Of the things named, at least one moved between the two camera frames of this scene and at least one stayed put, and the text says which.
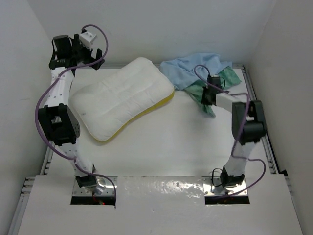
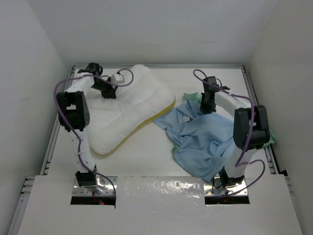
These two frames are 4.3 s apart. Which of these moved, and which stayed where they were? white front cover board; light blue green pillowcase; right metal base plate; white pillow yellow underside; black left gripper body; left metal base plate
Moved: light blue green pillowcase; white pillow yellow underside; black left gripper body
Stayed: right metal base plate; white front cover board; left metal base plate
